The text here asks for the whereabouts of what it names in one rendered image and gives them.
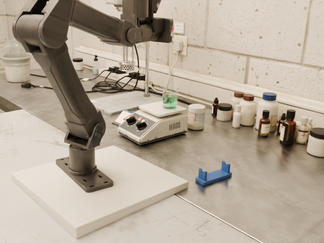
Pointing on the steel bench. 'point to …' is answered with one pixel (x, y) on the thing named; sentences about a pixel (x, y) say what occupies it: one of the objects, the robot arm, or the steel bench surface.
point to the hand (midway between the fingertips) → (170, 28)
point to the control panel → (136, 126)
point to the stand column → (147, 70)
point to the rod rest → (223, 173)
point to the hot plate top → (156, 108)
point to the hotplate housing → (159, 128)
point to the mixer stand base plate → (123, 102)
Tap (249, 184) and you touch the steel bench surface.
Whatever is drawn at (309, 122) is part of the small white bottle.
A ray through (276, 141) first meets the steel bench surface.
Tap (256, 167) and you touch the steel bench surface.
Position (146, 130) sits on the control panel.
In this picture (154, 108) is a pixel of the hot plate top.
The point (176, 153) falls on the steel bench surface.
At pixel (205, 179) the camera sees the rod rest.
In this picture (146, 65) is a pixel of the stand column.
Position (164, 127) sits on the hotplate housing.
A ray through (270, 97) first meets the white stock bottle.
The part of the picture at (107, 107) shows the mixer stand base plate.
